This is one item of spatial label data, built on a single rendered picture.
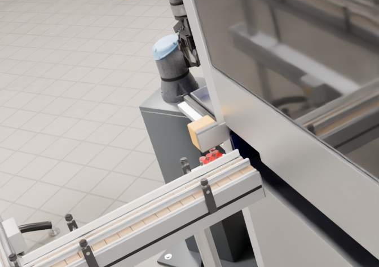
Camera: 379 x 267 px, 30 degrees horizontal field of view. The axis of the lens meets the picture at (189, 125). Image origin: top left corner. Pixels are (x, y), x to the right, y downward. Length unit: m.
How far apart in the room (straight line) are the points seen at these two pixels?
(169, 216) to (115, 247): 0.16
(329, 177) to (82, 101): 3.35
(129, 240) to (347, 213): 0.61
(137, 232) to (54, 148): 2.51
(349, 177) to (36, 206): 2.64
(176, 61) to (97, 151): 1.61
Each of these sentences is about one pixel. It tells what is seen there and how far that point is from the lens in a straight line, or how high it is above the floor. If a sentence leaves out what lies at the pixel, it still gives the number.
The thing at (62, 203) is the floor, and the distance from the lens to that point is 3.86.
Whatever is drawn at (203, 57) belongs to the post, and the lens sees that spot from 1.98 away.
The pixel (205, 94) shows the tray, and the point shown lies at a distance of 2.52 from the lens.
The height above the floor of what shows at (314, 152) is 1.17.
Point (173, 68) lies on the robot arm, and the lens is 2.67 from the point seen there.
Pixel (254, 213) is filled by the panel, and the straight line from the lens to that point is 2.22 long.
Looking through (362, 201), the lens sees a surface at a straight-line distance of 1.51.
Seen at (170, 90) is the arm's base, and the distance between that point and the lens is 2.72.
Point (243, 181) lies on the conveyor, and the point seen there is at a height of 0.93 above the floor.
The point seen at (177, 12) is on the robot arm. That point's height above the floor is 1.23.
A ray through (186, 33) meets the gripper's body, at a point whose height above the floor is 1.15.
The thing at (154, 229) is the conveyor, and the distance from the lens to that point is 1.91.
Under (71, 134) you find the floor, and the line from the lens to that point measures 4.45.
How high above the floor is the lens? 2.09
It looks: 31 degrees down
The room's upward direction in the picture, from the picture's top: 17 degrees counter-clockwise
